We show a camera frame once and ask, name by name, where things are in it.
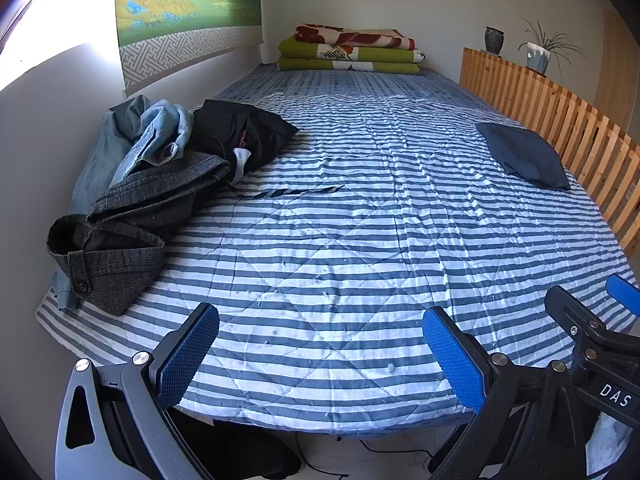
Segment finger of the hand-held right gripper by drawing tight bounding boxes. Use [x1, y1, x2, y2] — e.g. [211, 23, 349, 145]
[544, 285, 608, 346]
[605, 275, 640, 318]

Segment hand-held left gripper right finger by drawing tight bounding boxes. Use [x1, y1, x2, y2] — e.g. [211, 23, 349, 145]
[422, 306, 596, 480]

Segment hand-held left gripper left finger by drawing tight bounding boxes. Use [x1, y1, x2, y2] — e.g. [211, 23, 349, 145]
[55, 302, 221, 480]

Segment grey houndstooth pants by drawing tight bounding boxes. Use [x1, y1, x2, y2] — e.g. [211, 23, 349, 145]
[46, 150, 233, 317]

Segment navy folded cloth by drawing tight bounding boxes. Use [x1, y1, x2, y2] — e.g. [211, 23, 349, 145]
[475, 121, 572, 191]

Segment blue white striped bed quilt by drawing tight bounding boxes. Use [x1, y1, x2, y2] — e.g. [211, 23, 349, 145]
[35, 67, 638, 436]

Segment light blue denim shirt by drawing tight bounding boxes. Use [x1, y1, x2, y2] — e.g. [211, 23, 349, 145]
[109, 100, 195, 186]

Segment wooden door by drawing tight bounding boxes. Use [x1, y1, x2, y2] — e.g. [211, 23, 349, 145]
[595, 10, 637, 131]

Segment black garment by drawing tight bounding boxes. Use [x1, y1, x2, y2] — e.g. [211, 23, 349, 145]
[192, 100, 300, 186]

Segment potted plant in pale pot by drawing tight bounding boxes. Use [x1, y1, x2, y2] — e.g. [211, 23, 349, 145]
[517, 17, 588, 77]

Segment dark ceramic vase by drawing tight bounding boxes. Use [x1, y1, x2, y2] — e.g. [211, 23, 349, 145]
[484, 26, 507, 56]

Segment green folded blanket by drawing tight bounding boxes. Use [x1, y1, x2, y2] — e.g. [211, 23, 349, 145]
[276, 56, 423, 76]

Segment stack of folded blankets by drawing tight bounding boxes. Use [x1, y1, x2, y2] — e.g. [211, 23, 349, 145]
[278, 37, 427, 63]

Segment thin black floor cable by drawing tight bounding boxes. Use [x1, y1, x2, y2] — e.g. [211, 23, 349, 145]
[295, 432, 436, 476]

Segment black white drawstring cord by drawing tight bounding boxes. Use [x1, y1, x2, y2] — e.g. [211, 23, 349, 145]
[235, 185, 346, 200]

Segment wooden slatted bed rail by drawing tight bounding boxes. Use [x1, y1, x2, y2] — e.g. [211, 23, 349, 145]
[460, 47, 640, 261]

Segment landscape wall scroll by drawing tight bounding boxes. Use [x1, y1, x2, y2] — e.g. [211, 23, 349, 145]
[114, 0, 263, 98]

